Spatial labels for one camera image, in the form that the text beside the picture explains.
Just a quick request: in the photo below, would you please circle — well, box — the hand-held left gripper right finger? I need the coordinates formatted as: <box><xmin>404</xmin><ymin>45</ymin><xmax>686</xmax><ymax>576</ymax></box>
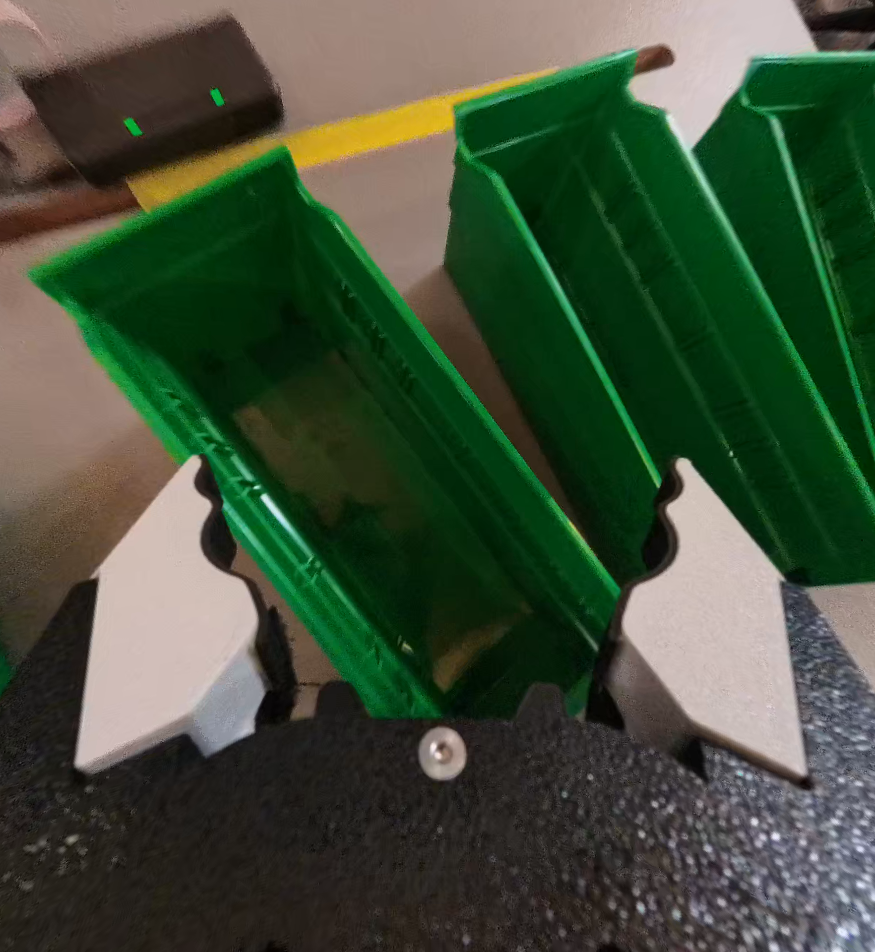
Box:
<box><xmin>586</xmin><ymin>457</ymin><xmax>812</xmax><ymax>782</ymax></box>

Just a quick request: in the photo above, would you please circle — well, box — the yellow tape strip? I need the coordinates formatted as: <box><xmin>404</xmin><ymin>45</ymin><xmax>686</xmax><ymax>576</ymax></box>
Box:
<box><xmin>125</xmin><ymin>67</ymin><xmax>563</xmax><ymax>212</ymax></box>

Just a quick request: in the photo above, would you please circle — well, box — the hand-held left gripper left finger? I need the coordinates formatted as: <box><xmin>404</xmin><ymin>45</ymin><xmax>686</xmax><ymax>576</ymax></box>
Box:
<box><xmin>73</xmin><ymin>455</ymin><xmax>296</xmax><ymax>774</ymax></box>

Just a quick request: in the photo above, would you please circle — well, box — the black power bank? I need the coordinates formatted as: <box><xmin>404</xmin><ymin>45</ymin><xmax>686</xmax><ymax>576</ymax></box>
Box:
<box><xmin>21</xmin><ymin>16</ymin><xmax>287</xmax><ymax>188</ymax></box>

